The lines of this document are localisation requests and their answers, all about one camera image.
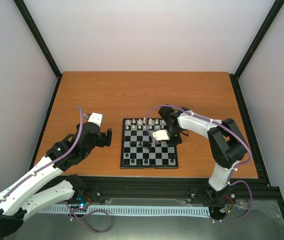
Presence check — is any black bishop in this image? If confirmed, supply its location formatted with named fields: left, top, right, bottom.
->
left=168, top=153, right=175, bottom=159

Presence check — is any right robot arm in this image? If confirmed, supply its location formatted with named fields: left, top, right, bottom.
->
left=152, top=104, right=252, bottom=192

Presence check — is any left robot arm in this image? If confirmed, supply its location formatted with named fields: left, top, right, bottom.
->
left=0, top=122, right=112, bottom=237

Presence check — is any black and white chessboard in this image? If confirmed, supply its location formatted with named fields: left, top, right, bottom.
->
left=120, top=118, right=179, bottom=169

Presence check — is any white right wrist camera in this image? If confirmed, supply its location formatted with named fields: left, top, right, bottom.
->
left=152, top=129, right=170, bottom=143

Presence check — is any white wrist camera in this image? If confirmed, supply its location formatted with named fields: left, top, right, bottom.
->
left=152, top=129, right=170, bottom=143
left=87, top=112, right=104, bottom=127

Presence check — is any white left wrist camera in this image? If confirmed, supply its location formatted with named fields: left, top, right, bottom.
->
left=87, top=112, right=104, bottom=127

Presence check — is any white slotted cable duct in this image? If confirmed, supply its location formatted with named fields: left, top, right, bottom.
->
left=40, top=204, right=210, bottom=218

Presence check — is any black aluminium frame rail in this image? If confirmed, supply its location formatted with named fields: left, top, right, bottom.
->
left=56, top=176, right=282, bottom=208

